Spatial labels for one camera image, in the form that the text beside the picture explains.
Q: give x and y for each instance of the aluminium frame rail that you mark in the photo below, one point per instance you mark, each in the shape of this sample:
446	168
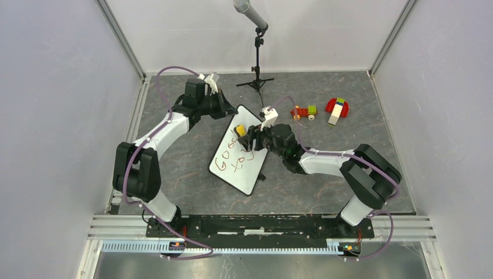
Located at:
128	234

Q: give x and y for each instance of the black microphone tripod stand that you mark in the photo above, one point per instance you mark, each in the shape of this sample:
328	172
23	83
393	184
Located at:
258	82

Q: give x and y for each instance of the red toy block car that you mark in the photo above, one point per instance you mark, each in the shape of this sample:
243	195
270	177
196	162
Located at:
310	113

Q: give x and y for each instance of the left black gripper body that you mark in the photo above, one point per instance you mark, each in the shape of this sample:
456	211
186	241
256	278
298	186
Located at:
211	106

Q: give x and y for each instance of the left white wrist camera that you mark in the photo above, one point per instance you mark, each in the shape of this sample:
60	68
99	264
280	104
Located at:
211	80

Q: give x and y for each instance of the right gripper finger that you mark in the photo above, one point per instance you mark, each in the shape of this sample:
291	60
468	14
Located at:
254	130
247	142

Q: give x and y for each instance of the right corner aluminium post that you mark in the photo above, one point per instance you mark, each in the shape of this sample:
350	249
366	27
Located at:
392	36

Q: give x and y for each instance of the yellow bone-shaped eraser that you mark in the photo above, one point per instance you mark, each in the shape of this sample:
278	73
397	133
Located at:
240	131

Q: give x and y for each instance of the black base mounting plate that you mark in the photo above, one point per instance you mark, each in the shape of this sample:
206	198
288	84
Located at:
265	231

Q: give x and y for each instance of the white whiteboard with red writing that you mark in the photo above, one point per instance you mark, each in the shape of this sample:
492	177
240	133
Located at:
231	163

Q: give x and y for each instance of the red white toy block figure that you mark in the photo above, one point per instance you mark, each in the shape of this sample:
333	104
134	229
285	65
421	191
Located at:
337	108

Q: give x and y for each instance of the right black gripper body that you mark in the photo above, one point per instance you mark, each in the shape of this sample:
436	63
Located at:
263	139

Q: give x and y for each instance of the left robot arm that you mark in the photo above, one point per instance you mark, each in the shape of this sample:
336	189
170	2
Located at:
136	172

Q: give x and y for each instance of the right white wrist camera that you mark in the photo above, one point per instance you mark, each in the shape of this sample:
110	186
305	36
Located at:
270	116

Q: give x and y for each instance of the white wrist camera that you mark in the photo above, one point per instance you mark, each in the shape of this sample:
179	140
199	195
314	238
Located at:
211	80
270	116

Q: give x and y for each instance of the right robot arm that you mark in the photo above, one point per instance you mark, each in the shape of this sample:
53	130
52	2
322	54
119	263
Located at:
371	177

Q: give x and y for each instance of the grey microphone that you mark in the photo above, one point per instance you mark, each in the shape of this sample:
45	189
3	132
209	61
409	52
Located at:
245	8

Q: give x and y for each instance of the corner aluminium post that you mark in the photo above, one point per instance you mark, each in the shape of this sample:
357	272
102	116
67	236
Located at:
392	36
120	36

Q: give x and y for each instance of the left corner aluminium post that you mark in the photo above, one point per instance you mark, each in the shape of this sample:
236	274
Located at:
120	36

